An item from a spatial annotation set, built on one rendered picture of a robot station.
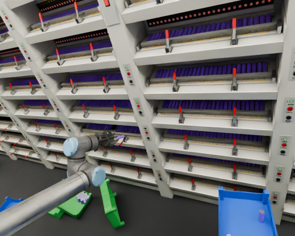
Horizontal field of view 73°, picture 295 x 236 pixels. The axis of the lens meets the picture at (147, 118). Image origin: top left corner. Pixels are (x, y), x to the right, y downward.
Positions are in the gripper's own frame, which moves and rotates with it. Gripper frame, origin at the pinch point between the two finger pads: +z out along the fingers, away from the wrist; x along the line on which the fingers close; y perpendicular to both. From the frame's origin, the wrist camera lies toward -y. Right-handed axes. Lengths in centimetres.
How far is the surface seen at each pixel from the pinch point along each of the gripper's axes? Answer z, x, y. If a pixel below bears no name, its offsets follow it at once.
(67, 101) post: -6.0, 44.9, -20.4
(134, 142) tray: 10.6, -6.9, 3.9
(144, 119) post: -0.1, -2.8, 26.9
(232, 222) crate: -8, -66, 44
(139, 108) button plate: -4.5, 2.9, 30.5
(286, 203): 43, -84, 55
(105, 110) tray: 1.3, 21.4, 1.9
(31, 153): 13, 57, -135
